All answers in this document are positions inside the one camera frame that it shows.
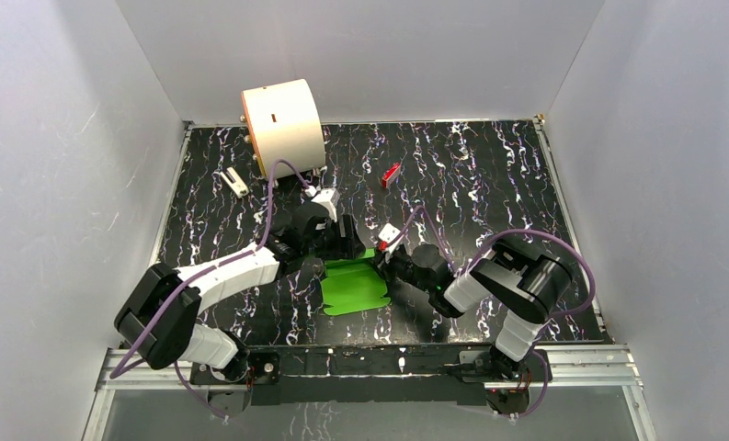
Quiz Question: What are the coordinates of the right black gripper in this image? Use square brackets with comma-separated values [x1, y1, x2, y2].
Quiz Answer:
[363, 244, 434, 294]

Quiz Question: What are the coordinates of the green paper box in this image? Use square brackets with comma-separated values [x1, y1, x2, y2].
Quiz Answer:
[321, 249, 391, 316]

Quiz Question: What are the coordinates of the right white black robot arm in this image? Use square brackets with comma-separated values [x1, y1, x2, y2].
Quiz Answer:
[373, 238, 573, 380]

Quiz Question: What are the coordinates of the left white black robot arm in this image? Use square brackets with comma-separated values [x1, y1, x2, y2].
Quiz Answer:
[114, 202, 365, 382]

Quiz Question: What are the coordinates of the small white black block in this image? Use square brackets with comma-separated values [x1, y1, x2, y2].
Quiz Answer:
[221, 167, 250, 198]

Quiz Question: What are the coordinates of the small red block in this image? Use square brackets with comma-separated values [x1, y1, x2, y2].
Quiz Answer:
[381, 163, 402, 188]

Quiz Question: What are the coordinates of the white cylindrical drum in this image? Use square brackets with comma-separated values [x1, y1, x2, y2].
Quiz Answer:
[241, 79, 325, 179]

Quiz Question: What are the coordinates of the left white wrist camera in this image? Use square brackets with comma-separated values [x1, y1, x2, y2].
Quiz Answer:
[311, 188, 340, 222]

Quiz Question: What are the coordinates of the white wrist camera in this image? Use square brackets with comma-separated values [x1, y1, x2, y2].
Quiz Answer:
[377, 223, 403, 253]
[311, 188, 340, 222]

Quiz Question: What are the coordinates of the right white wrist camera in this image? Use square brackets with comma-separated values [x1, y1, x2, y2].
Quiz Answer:
[377, 223, 403, 253]

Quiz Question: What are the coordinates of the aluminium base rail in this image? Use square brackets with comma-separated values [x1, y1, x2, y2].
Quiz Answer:
[83, 343, 657, 440]

